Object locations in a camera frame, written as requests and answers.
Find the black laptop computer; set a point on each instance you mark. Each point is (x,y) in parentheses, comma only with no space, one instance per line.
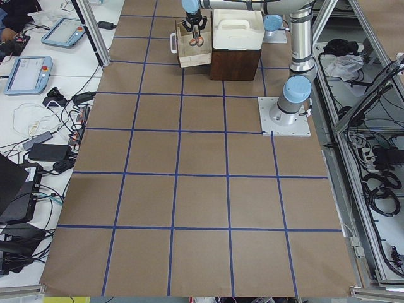
(19,184)

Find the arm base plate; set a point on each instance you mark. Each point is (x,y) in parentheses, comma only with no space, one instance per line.
(275,37)
(274,122)

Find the white crumpled cloth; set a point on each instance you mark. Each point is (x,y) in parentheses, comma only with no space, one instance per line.
(345,67)

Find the near blue teach pendant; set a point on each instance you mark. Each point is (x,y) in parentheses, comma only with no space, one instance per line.
(29,75)

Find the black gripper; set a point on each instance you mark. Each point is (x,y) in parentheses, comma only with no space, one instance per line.
(193,17)

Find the blue teach pendant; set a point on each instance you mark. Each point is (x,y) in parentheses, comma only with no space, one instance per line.
(29,75)
(65,33)

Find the white drawer handle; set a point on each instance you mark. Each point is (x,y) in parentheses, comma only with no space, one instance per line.
(173,43)

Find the grey orange scissors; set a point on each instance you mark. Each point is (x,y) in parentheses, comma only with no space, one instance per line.
(196,41)

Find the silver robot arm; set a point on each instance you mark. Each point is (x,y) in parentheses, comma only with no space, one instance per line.
(269,25)

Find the person in dark clothes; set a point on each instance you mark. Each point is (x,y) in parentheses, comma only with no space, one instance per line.
(15,14)

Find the far blue teach pendant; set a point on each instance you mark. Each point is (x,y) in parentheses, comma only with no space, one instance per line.
(65,33)

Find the white foam tray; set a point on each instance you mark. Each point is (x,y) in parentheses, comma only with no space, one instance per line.
(237,30)

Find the wooden drawer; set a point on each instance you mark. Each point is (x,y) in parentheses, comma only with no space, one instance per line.
(197,52)

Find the black power adapter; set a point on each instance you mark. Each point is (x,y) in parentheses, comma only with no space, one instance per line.
(106,25)

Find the aluminium cell frame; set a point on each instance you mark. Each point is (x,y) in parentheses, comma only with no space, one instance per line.
(363,138)

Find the large black power brick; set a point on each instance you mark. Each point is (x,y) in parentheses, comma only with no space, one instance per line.
(49,152)

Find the brown wooden drawer cabinet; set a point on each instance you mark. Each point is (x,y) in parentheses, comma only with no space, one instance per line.
(234,65)

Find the aluminium frame post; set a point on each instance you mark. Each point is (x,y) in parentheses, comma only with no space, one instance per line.
(87,18)

